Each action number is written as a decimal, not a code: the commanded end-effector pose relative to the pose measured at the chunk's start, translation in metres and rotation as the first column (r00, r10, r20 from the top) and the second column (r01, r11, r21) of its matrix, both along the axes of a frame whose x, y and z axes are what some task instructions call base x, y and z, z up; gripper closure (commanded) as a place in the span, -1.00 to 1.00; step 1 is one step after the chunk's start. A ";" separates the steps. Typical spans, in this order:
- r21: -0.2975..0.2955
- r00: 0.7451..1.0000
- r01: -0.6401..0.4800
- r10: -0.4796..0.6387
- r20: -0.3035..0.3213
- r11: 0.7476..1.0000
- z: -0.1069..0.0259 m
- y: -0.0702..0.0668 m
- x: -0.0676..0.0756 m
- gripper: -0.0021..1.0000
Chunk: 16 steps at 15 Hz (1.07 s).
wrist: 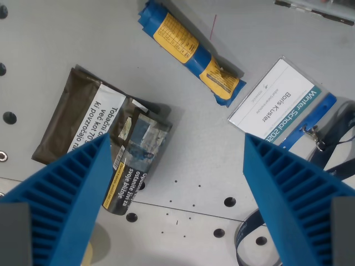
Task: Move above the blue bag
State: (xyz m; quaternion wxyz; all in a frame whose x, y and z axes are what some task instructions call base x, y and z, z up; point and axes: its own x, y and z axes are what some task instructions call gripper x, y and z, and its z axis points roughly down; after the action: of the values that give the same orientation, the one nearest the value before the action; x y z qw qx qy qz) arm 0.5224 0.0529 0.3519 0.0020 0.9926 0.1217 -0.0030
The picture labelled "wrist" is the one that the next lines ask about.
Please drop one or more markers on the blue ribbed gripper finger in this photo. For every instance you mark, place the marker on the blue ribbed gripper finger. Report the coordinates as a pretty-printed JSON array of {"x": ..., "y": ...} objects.
[
  {"x": 288, "y": 194},
  {"x": 75, "y": 199}
]

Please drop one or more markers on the blue rolled bag yellow label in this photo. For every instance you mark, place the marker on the blue rolled bag yellow label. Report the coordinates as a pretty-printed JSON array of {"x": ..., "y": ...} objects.
[{"x": 191, "y": 52}]

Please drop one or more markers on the beige tape roll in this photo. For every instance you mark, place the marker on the beige tape roll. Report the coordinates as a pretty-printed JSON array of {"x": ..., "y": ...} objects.
[{"x": 89, "y": 250}]

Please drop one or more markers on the brown tobacco pouch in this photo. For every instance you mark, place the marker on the brown tobacco pouch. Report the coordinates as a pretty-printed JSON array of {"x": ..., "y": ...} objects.
[{"x": 111, "y": 130}]

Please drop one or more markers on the white name badge card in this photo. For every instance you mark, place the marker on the white name badge card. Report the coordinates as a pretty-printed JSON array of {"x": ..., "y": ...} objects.
[{"x": 280, "y": 102}]

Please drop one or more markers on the black pen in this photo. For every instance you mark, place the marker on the black pen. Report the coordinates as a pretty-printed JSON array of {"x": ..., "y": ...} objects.
[{"x": 313, "y": 11}]

